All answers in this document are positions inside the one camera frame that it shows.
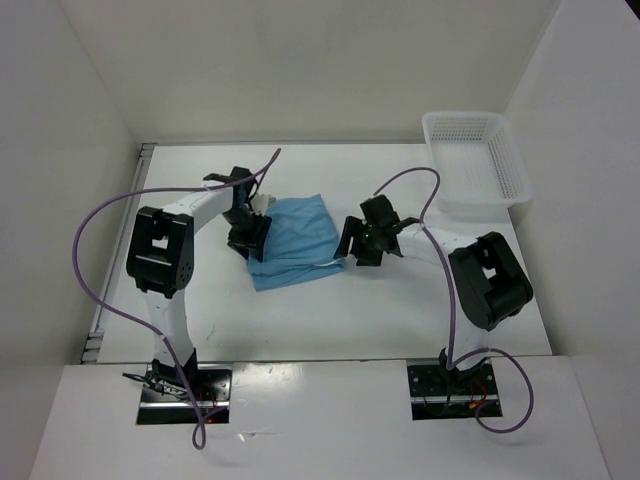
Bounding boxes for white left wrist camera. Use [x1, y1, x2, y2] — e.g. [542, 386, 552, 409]
[250, 194, 276, 216]

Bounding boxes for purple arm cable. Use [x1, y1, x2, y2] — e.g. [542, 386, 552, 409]
[373, 168, 534, 432]
[72, 147, 283, 450]

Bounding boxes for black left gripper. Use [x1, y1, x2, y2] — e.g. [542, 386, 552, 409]
[221, 207, 271, 261]

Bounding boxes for light blue shorts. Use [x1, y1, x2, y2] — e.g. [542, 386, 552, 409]
[247, 194, 345, 292]

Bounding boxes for white plastic basket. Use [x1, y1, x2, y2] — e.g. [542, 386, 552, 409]
[422, 111, 532, 216]

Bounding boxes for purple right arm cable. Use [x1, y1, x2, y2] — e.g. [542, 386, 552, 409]
[373, 168, 534, 432]

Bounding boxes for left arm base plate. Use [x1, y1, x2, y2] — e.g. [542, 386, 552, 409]
[123, 364, 233, 426]

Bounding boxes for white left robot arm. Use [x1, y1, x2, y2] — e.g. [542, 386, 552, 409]
[126, 166, 272, 400]

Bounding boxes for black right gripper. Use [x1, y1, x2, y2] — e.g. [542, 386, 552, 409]
[334, 215, 384, 266]

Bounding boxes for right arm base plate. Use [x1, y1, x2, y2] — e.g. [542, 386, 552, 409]
[406, 361, 503, 421]

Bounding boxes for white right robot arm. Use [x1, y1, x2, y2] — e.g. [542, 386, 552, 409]
[334, 195, 533, 393]

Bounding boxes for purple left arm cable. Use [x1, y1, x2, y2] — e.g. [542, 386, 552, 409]
[72, 147, 283, 450]

